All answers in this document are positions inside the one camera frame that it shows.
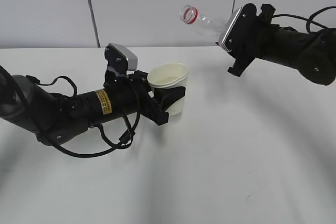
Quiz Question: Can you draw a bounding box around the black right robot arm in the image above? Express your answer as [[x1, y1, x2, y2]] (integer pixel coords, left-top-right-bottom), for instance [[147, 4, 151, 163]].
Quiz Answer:
[[228, 27, 335, 86]]

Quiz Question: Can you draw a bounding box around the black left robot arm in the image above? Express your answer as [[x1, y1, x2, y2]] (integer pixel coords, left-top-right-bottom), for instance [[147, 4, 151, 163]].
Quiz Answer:
[[13, 71, 186, 145]]

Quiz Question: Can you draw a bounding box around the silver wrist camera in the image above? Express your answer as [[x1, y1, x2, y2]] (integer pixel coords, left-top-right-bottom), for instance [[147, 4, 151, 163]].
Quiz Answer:
[[104, 43, 138, 77], [217, 3, 275, 54]]

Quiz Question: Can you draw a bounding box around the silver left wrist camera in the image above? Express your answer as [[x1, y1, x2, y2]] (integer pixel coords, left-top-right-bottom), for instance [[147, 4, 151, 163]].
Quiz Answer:
[[104, 43, 138, 77]]

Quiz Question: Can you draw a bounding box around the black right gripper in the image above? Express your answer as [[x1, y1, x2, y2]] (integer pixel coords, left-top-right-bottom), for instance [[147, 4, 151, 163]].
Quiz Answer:
[[227, 35, 261, 77]]

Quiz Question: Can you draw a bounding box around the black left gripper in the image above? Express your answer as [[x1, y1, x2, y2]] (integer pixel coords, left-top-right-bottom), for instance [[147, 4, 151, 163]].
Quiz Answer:
[[126, 70, 186, 125]]

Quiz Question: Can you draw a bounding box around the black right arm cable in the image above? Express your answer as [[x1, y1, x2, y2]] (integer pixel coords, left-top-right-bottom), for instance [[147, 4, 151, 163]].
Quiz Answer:
[[270, 5, 336, 33]]

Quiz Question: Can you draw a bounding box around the white paper cup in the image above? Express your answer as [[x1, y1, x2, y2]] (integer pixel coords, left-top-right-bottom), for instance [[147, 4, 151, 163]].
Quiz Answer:
[[147, 63, 189, 115]]

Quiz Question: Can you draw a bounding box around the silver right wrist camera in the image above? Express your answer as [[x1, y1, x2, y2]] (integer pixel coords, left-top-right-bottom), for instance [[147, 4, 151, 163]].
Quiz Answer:
[[217, 3, 275, 54]]

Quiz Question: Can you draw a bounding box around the clear plastic water bottle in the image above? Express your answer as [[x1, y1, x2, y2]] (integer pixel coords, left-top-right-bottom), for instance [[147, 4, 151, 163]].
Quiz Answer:
[[180, 5, 227, 44]]

